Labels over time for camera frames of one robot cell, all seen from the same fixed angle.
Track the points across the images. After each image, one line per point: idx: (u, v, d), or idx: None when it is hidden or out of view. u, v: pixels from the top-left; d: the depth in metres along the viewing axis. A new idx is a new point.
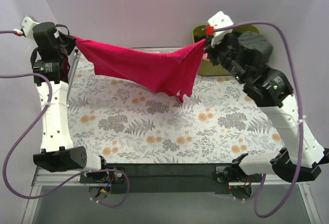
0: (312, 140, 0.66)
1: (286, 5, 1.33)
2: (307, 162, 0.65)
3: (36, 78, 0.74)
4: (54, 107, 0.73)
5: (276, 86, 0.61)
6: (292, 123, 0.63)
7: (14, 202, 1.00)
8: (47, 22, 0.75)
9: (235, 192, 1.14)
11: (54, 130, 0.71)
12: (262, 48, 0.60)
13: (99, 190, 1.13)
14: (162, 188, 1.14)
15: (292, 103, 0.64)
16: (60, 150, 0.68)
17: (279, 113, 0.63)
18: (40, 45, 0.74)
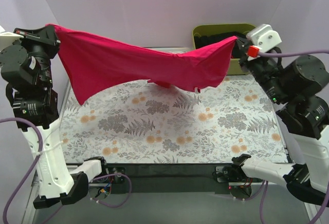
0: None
1: (287, 4, 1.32)
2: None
3: (20, 123, 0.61)
4: (47, 154, 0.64)
5: (318, 117, 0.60)
6: (326, 154, 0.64)
7: (14, 202, 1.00)
8: (17, 50, 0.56)
9: (234, 192, 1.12)
11: (50, 179, 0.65)
12: (320, 79, 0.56)
13: (99, 190, 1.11)
14: (162, 187, 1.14)
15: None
16: (61, 197, 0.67)
17: (316, 145, 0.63)
18: (15, 85, 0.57)
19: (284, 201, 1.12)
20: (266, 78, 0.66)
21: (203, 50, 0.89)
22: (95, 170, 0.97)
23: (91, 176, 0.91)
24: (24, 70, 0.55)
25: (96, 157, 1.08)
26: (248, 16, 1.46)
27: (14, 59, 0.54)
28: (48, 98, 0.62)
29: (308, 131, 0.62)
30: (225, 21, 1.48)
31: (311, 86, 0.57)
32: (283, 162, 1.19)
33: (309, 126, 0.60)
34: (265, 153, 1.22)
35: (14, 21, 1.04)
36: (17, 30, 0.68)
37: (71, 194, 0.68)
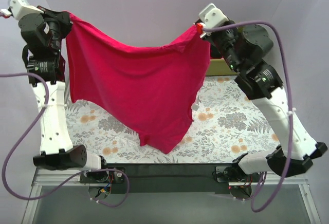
0: (303, 132, 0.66)
1: (287, 5, 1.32)
2: (298, 154, 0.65)
3: (31, 78, 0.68)
4: (51, 109, 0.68)
5: (266, 78, 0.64)
6: (281, 114, 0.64)
7: (14, 202, 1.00)
8: (35, 16, 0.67)
9: (234, 192, 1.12)
11: (52, 132, 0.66)
12: (263, 44, 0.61)
13: (99, 190, 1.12)
14: (162, 188, 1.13)
15: (281, 93, 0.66)
16: (60, 152, 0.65)
17: (268, 104, 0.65)
18: (31, 44, 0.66)
19: (284, 201, 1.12)
20: (223, 48, 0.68)
21: (186, 33, 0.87)
22: (95, 164, 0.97)
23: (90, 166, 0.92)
24: (39, 32, 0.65)
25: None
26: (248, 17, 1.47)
27: (33, 23, 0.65)
28: (57, 60, 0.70)
29: (259, 95, 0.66)
30: None
31: (257, 53, 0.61)
32: None
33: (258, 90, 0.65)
34: None
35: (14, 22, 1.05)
36: (39, 7, 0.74)
37: (70, 152, 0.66)
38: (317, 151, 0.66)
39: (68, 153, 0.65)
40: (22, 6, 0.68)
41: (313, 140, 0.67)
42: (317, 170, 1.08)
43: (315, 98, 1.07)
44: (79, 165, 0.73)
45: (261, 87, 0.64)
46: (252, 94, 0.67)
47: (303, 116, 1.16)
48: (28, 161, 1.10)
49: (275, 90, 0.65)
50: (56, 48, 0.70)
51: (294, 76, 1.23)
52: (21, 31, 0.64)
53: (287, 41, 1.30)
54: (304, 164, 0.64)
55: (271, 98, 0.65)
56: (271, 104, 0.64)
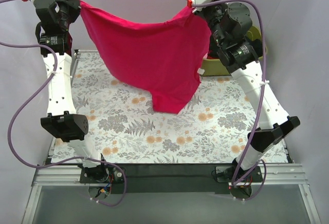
0: (275, 103, 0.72)
1: (284, 5, 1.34)
2: (269, 123, 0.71)
3: (42, 49, 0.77)
4: (59, 76, 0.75)
5: (241, 52, 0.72)
6: (254, 85, 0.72)
7: (15, 201, 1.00)
8: None
9: (234, 192, 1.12)
11: (59, 96, 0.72)
12: (242, 21, 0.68)
13: (99, 190, 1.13)
14: (162, 188, 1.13)
15: (257, 66, 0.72)
16: (64, 114, 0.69)
17: (243, 75, 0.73)
18: (43, 21, 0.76)
19: (284, 201, 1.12)
20: (212, 23, 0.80)
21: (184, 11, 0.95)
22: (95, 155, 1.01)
23: (89, 154, 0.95)
24: (51, 9, 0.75)
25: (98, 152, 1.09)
26: None
27: (46, 2, 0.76)
28: (65, 36, 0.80)
29: (233, 66, 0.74)
30: None
31: (236, 27, 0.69)
32: (283, 162, 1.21)
33: (234, 61, 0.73)
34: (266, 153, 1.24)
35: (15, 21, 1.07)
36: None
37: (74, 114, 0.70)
38: (288, 122, 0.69)
39: (71, 115, 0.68)
40: None
41: (287, 113, 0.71)
42: (316, 169, 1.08)
43: (314, 97, 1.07)
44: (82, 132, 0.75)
45: (236, 58, 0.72)
46: (229, 65, 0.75)
47: (302, 116, 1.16)
48: (28, 161, 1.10)
49: (251, 63, 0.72)
50: (64, 26, 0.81)
51: (294, 76, 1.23)
52: (35, 8, 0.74)
53: (286, 40, 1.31)
54: (272, 131, 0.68)
55: (245, 70, 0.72)
56: (245, 75, 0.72)
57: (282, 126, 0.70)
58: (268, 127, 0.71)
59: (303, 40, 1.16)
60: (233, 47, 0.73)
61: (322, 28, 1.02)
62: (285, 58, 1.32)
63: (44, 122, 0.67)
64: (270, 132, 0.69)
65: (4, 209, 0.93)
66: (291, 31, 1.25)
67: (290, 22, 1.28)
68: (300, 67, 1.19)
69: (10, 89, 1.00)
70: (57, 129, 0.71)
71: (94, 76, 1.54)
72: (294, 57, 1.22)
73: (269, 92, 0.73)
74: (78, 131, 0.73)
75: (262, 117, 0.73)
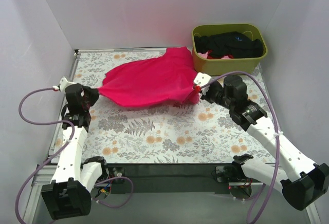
0: (295, 152, 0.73)
1: (284, 4, 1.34)
2: (295, 172, 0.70)
3: (64, 124, 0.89)
4: (72, 144, 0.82)
5: (250, 110, 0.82)
6: (269, 136, 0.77)
7: (14, 201, 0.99)
8: (77, 84, 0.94)
9: (234, 192, 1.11)
11: (67, 163, 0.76)
12: (239, 86, 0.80)
13: (99, 191, 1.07)
14: (162, 187, 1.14)
15: (266, 120, 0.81)
16: (69, 180, 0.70)
17: (256, 130, 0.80)
18: (70, 104, 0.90)
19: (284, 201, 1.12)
20: (218, 97, 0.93)
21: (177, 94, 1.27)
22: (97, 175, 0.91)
23: (92, 185, 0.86)
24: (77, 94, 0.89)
25: (96, 157, 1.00)
26: (245, 17, 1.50)
27: (74, 89, 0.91)
28: (86, 115, 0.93)
29: (246, 125, 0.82)
30: (223, 21, 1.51)
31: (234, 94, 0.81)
32: None
33: (245, 120, 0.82)
34: (265, 153, 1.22)
35: (15, 20, 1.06)
36: None
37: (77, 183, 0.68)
38: (316, 169, 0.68)
39: (76, 182, 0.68)
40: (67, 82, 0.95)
41: (312, 162, 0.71)
42: None
43: (314, 97, 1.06)
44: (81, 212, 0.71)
45: (246, 117, 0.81)
46: (241, 125, 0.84)
47: (302, 116, 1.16)
48: (28, 161, 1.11)
49: (260, 118, 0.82)
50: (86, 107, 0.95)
51: (294, 76, 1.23)
52: (66, 92, 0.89)
53: (285, 40, 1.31)
54: (300, 180, 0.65)
55: (256, 125, 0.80)
56: (257, 129, 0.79)
57: (312, 174, 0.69)
58: (295, 177, 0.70)
59: (302, 40, 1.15)
60: (240, 110, 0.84)
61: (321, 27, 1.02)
62: (285, 58, 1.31)
63: (47, 189, 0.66)
64: (298, 182, 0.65)
65: (4, 209, 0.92)
66: (291, 31, 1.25)
67: (289, 21, 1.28)
68: (297, 67, 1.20)
69: (10, 89, 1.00)
70: (56, 202, 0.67)
71: (94, 76, 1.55)
72: (293, 57, 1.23)
73: (286, 143, 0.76)
74: (77, 206, 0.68)
75: (288, 169, 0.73)
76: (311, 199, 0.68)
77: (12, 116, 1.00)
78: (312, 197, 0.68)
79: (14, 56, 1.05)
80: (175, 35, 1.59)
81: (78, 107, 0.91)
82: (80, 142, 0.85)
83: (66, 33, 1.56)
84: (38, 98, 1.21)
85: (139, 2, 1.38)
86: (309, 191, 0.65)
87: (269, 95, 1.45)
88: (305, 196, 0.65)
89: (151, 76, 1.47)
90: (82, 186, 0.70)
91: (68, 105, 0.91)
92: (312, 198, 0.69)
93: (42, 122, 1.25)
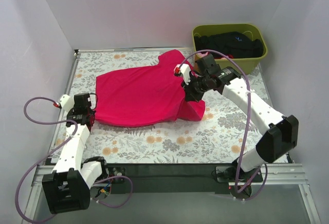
0: (266, 108, 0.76)
1: (284, 4, 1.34)
2: (264, 124, 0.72)
3: (67, 123, 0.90)
4: (75, 140, 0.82)
5: (224, 73, 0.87)
6: (241, 95, 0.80)
7: (13, 200, 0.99)
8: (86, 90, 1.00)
9: (234, 192, 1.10)
11: (69, 155, 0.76)
12: (206, 58, 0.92)
13: (99, 190, 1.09)
14: (162, 187, 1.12)
15: (239, 81, 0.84)
16: (69, 170, 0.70)
17: (230, 91, 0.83)
18: (76, 105, 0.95)
19: (284, 202, 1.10)
20: (199, 83, 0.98)
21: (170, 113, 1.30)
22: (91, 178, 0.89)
23: (91, 183, 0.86)
24: (85, 97, 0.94)
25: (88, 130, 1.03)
26: (245, 17, 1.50)
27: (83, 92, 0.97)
28: (88, 116, 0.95)
29: (222, 87, 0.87)
30: (223, 21, 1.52)
31: (204, 65, 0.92)
32: (283, 163, 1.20)
33: (220, 82, 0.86)
34: None
35: (14, 21, 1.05)
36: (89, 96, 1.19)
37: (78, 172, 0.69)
38: (284, 120, 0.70)
39: (75, 172, 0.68)
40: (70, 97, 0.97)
41: (282, 115, 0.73)
42: (314, 170, 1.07)
43: (314, 97, 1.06)
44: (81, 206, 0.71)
45: (220, 78, 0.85)
46: (218, 88, 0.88)
47: (303, 116, 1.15)
48: (28, 162, 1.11)
49: (234, 80, 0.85)
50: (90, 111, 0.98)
51: (294, 76, 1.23)
52: (74, 95, 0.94)
53: (285, 40, 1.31)
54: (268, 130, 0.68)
55: (230, 85, 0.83)
56: (231, 89, 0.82)
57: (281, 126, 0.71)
58: (265, 129, 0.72)
59: (302, 40, 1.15)
60: (216, 74, 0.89)
61: (321, 26, 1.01)
62: (285, 58, 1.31)
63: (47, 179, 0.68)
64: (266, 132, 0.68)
65: (3, 209, 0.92)
66: (291, 31, 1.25)
67: (289, 21, 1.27)
68: (297, 66, 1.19)
69: (10, 89, 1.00)
70: (55, 191, 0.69)
71: (94, 76, 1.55)
72: (293, 56, 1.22)
73: (257, 101, 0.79)
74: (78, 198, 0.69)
75: (259, 123, 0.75)
76: (281, 151, 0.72)
77: (12, 116, 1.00)
78: (283, 148, 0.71)
79: (14, 56, 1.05)
80: (175, 35, 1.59)
81: (84, 111, 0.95)
82: (81, 137, 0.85)
83: (66, 33, 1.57)
84: (37, 98, 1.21)
85: (138, 2, 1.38)
86: (278, 141, 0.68)
87: (269, 95, 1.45)
88: (274, 145, 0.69)
89: (148, 86, 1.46)
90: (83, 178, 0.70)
91: (74, 108, 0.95)
92: (282, 149, 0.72)
93: (42, 122, 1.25)
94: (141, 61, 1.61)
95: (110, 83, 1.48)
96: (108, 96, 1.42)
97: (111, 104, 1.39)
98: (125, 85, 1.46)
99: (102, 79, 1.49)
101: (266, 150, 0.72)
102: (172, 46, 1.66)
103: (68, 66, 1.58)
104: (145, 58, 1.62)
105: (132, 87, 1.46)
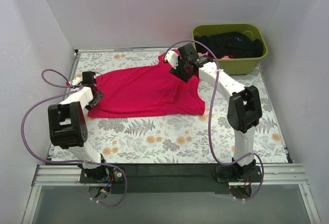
0: (231, 81, 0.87)
1: (284, 4, 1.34)
2: (229, 93, 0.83)
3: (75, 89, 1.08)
4: (79, 92, 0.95)
5: (200, 60, 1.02)
6: (212, 74, 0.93)
7: (13, 201, 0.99)
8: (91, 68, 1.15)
9: (234, 192, 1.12)
11: (73, 98, 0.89)
12: (186, 47, 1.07)
13: (99, 190, 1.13)
14: (162, 188, 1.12)
15: (209, 64, 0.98)
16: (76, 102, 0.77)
17: (203, 71, 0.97)
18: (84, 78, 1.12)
19: (284, 202, 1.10)
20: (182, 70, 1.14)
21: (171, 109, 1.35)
22: (85, 156, 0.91)
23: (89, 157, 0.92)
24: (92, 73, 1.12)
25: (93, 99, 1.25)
26: (245, 17, 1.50)
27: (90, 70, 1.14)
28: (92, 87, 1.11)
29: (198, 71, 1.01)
30: (223, 21, 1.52)
31: (185, 53, 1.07)
32: (283, 163, 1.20)
33: (196, 67, 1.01)
34: (265, 153, 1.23)
35: (14, 20, 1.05)
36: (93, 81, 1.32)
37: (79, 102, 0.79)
38: (247, 90, 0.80)
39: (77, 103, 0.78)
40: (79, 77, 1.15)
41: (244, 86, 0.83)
42: (313, 170, 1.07)
43: (314, 97, 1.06)
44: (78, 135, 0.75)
45: (196, 63, 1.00)
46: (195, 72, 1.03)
47: (302, 116, 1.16)
48: (28, 162, 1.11)
49: (206, 64, 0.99)
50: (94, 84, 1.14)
51: (294, 75, 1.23)
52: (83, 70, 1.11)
53: (285, 40, 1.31)
54: (231, 96, 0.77)
55: (203, 68, 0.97)
56: (203, 70, 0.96)
57: (243, 95, 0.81)
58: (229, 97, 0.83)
59: (302, 40, 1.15)
60: (193, 61, 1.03)
61: (320, 26, 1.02)
62: (285, 58, 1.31)
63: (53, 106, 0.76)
64: (230, 98, 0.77)
65: (3, 209, 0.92)
66: (291, 31, 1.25)
67: (289, 21, 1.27)
68: (297, 66, 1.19)
69: (10, 89, 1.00)
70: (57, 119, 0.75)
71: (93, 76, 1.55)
72: (293, 56, 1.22)
73: (224, 76, 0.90)
74: (76, 124, 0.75)
75: (226, 94, 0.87)
76: (248, 119, 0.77)
77: (12, 116, 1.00)
78: (250, 116, 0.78)
79: (15, 56, 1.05)
80: (175, 35, 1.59)
81: (89, 83, 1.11)
82: (86, 92, 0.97)
83: (66, 33, 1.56)
84: (37, 98, 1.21)
85: (138, 2, 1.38)
86: (241, 107, 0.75)
87: (269, 95, 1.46)
88: (238, 111, 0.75)
89: (149, 84, 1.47)
90: (81, 111, 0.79)
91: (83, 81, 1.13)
92: (249, 117, 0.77)
93: (42, 121, 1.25)
94: (141, 61, 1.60)
95: (110, 82, 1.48)
96: (109, 96, 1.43)
97: (112, 104, 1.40)
98: (125, 85, 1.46)
99: (103, 79, 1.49)
101: (234, 118, 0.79)
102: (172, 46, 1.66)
103: (67, 65, 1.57)
104: (145, 58, 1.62)
105: (132, 86, 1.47)
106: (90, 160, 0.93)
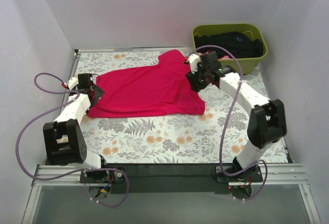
0: (254, 93, 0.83)
1: (284, 4, 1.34)
2: (251, 106, 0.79)
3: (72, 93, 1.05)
4: (76, 103, 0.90)
5: (223, 70, 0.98)
6: (234, 84, 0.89)
7: (13, 201, 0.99)
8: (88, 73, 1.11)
9: (234, 192, 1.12)
11: (70, 111, 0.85)
12: (211, 55, 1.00)
13: (99, 190, 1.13)
14: (162, 188, 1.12)
15: (233, 74, 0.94)
16: (73, 120, 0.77)
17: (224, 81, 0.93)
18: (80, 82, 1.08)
19: (284, 202, 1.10)
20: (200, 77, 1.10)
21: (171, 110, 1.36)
22: (84, 166, 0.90)
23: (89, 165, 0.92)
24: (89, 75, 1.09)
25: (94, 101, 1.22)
26: (245, 17, 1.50)
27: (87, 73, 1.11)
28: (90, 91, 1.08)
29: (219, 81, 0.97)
30: (223, 21, 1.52)
31: (207, 61, 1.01)
32: (283, 163, 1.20)
33: (218, 78, 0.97)
34: (265, 153, 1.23)
35: (14, 20, 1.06)
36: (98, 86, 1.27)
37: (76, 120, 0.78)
38: (271, 105, 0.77)
39: (74, 120, 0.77)
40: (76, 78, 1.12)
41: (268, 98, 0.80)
42: (313, 170, 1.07)
43: (314, 97, 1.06)
44: (77, 155, 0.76)
45: (218, 73, 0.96)
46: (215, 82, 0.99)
47: (302, 116, 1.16)
48: (28, 162, 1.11)
49: (229, 74, 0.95)
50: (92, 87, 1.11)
51: (294, 75, 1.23)
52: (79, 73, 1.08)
53: (285, 40, 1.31)
54: (253, 110, 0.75)
55: (224, 77, 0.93)
56: (224, 80, 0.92)
57: (266, 109, 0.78)
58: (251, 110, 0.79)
59: (302, 40, 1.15)
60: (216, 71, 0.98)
61: (320, 26, 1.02)
62: (285, 58, 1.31)
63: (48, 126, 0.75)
64: (253, 112, 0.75)
65: (3, 209, 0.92)
66: (291, 31, 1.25)
67: (289, 21, 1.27)
68: (297, 66, 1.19)
69: (10, 89, 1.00)
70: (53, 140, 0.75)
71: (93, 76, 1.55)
72: (293, 56, 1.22)
73: (247, 88, 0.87)
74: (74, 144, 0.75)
75: (247, 107, 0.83)
76: (271, 136, 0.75)
77: (12, 116, 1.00)
78: (273, 133, 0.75)
79: (15, 56, 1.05)
80: (175, 35, 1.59)
81: (86, 87, 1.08)
82: (83, 100, 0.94)
83: (65, 33, 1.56)
84: (37, 98, 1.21)
85: (138, 2, 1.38)
86: (263, 121, 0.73)
87: (269, 95, 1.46)
88: (260, 126, 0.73)
89: (149, 84, 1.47)
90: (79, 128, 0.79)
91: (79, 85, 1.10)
92: (272, 134, 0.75)
93: (42, 122, 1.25)
94: (141, 61, 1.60)
95: (110, 82, 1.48)
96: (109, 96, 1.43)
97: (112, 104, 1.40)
98: (125, 85, 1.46)
99: (102, 79, 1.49)
101: (255, 133, 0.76)
102: (172, 46, 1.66)
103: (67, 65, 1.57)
104: (145, 58, 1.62)
105: (133, 86, 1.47)
106: (90, 168, 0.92)
